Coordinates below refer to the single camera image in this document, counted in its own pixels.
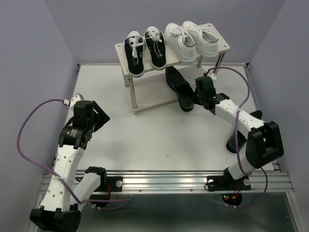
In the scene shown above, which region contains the black leather loafer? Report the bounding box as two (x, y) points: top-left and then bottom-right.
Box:
(225, 110), (264, 154)
(165, 66), (194, 112)

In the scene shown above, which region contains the white sneaker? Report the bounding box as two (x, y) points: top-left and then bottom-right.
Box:
(182, 21), (219, 58)
(164, 23), (196, 64)

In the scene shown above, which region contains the black canvas sneaker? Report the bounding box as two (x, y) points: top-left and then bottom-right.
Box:
(145, 26), (167, 71)
(124, 30), (145, 78)

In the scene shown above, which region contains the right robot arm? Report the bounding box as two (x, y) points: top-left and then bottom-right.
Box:
(193, 76), (284, 192)

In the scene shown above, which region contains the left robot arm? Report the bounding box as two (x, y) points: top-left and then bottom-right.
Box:
(29, 101), (110, 232)

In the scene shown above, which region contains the white sneaker on shelf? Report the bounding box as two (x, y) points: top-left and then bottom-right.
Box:
(182, 21), (219, 58)

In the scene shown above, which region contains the beige two-tier shoe shelf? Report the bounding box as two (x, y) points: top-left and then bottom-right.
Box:
(115, 21), (229, 115)

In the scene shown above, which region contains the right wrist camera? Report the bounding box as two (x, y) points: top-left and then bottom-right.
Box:
(204, 71), (217, 82)

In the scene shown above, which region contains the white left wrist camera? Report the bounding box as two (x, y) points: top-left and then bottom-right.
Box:
(70, 93), (84, 111)

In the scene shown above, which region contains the aluminium mounting rail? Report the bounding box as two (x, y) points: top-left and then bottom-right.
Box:
(40, 169), (296, 194)

